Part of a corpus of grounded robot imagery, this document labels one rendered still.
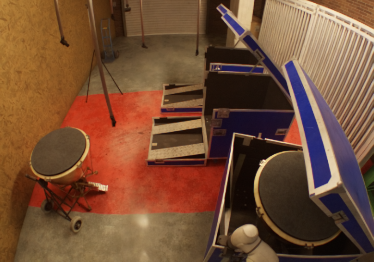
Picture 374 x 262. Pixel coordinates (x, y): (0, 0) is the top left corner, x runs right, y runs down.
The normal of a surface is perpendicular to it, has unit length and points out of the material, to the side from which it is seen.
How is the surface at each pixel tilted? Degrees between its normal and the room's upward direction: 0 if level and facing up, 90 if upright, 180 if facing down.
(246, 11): 90
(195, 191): 0
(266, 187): 0
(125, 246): 0
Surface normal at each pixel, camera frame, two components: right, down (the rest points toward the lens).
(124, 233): 0.02, -0.76
